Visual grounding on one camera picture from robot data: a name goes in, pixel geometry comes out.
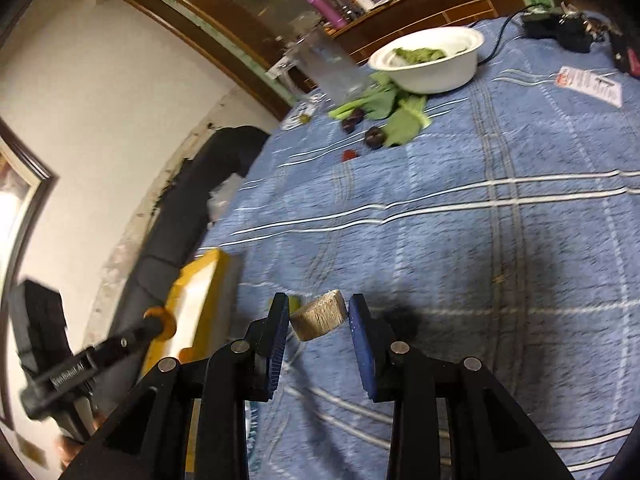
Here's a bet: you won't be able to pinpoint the red and black tool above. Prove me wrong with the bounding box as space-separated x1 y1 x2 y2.
611 34 640 77

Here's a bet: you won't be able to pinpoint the wooden cabinet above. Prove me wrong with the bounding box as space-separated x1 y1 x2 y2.
95 0 556 122

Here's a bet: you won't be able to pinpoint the black cable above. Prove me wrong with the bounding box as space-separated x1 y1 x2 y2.
475 4 532 67

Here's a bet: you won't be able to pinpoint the framed wall picture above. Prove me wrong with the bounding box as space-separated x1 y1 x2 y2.
0 117 57 431

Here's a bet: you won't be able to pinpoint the white and red card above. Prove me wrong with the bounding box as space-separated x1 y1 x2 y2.
555 65 624 107

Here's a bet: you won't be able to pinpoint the clear drinking glass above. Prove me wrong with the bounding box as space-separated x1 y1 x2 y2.
267 52 302 94

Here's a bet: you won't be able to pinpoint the green round fruit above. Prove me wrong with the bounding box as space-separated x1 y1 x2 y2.
270 294 304 315

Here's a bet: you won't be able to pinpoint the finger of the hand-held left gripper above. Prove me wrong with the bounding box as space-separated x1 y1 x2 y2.
92 312 173 368

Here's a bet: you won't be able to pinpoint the black sofa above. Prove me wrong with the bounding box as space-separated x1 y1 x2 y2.
134 127 271 313

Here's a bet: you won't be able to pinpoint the person's left hand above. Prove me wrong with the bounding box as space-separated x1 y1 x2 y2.
54 402 103 468

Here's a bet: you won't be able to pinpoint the white bowl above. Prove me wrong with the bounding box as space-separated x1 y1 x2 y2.
368 27 486 94

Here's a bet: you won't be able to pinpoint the purple bottle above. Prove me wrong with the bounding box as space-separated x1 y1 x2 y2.
305 0 349 31

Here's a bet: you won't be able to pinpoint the green vegetables in bowl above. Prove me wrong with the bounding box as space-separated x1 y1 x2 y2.
391 47 448 65

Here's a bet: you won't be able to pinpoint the clear plastic container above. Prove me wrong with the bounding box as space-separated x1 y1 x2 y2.
206 174 247 222

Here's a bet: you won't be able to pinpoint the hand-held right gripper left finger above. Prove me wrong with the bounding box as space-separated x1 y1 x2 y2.
60 291 291 480

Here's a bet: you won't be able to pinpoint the blue striped tablecloth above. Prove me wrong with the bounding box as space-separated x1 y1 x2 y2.
185 10 640 480

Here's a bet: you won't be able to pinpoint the small printed card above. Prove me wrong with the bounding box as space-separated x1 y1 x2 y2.
281 102 326 132

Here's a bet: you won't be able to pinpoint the green leafy vegetables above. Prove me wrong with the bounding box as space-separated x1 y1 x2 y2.
327 72 434 149

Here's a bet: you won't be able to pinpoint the clear glass pitcher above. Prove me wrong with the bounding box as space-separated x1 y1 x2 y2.
295 30 372 107

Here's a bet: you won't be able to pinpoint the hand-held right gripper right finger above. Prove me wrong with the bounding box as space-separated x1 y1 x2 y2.
348 294 576 480

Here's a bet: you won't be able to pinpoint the yellow rimmed white tray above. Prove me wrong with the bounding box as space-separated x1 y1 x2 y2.
140 247 246 480

